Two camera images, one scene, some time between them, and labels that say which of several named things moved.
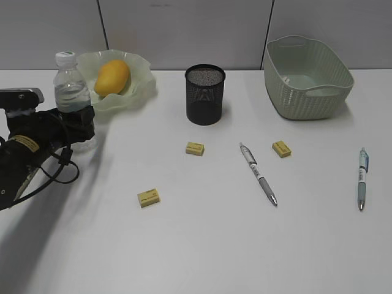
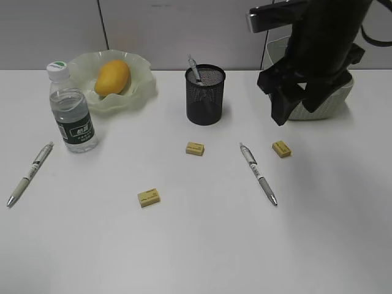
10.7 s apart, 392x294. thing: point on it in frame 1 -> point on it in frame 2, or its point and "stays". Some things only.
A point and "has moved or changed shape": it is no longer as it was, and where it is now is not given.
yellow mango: (111, 78) stays
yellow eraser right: (282, 149) stays
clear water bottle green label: (71, 84) has moved or changed shape
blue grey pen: (364, 166) -> (193, 64)
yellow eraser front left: (148, 198) stays
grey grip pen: (255, 167) stays
